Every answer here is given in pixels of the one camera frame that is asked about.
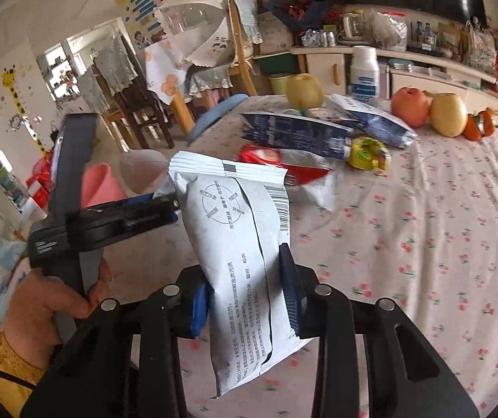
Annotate grey white snack pouch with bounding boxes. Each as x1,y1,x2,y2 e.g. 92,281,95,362
169,151,307,396

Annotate red white snack wrapper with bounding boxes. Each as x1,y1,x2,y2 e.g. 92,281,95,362
238,144,343,211

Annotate yellow green snack wrapper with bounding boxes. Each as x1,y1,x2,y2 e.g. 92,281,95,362
347,136,392,171

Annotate blue white milk carton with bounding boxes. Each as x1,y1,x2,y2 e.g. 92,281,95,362
242,111,354,160

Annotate crushed blue silver carton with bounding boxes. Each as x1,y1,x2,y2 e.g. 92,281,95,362
327,93,418,149

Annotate yellow sleeved left forearm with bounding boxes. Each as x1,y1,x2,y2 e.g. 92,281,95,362
0,331,46,417

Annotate pink plastic trash bucket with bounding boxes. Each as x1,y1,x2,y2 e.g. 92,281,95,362
81,162,127,209

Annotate person's left hand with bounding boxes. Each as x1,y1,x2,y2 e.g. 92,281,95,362
3,260,112,369

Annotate red gift boxes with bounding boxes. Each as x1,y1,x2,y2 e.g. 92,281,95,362
26,154,53,209

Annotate grey round stool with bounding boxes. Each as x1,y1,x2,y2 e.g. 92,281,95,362
119,149,169,194

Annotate cherry print tablecloth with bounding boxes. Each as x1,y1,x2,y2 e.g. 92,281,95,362
113,92,498,418

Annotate dark wooden chair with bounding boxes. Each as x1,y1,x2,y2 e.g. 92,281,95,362
93,35,174,150

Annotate yellow pear left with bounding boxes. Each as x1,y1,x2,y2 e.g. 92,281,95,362
286,73,325,110

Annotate yellow pear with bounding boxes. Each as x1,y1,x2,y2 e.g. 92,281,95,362
286,73,325,110
429,93,468,138

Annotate blue cushion edge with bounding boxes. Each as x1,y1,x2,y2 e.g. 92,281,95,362
187,93,249,145

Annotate green waste bin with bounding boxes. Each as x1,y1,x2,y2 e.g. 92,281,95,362
268,73,293,95

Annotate dining table with cloth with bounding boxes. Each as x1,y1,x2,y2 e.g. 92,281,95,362
140,39,233,135

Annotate white yogurt bottle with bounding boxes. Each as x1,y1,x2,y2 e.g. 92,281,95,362
350,45,380,106

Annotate red apple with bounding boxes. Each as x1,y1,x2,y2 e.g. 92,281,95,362
391,87,429,129

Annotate white tv cabinet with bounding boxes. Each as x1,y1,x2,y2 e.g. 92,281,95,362
290,46,498,126

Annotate yellow pear right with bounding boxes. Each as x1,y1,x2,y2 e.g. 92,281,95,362
429,93,468,138

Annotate orange tangerine with leaf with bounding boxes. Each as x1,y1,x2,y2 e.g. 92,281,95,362
462,114,483,141

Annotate orange tangerine rear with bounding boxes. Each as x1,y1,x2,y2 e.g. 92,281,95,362
480,107,498,137

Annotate white mesh food cover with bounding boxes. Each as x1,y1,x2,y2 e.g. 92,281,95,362
155,0,234,68

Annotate wooden dining chair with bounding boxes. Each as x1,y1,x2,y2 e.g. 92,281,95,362
228,0,263,96

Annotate dark flower bouquet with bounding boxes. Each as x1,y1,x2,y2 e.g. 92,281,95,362
263,0,329,33

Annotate giraffe height wall sticker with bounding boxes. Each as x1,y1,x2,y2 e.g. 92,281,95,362
1,65,49,160

